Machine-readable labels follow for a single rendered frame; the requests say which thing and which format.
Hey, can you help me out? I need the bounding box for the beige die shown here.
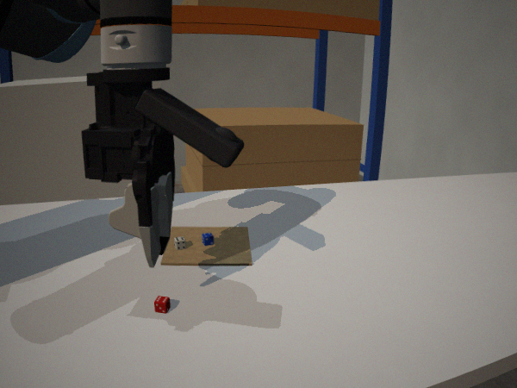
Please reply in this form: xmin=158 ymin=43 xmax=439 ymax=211
xmin=174 ymin=236 xmax=186 ymax=250

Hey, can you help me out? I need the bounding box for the red die with white pips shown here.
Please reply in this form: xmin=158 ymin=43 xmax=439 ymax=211
xmin=154 ymin=296 xmax=171 ymax=314

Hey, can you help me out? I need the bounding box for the blue die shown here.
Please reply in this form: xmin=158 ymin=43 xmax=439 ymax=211
xmin=202 ymin=233 xmax=214 ymax=246

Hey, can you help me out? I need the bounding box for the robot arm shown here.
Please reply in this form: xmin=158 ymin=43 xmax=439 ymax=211
xmin=0 ymin=0 xmax=244 ymax=168

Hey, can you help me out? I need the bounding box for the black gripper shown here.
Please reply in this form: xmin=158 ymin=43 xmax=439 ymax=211
xmin=82 ymin=67 xmax=175 ymax=268

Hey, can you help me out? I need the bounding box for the tan square mat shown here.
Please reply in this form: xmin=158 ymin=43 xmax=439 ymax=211
xmin=161 ymin=227 xmax=252 ymax=266

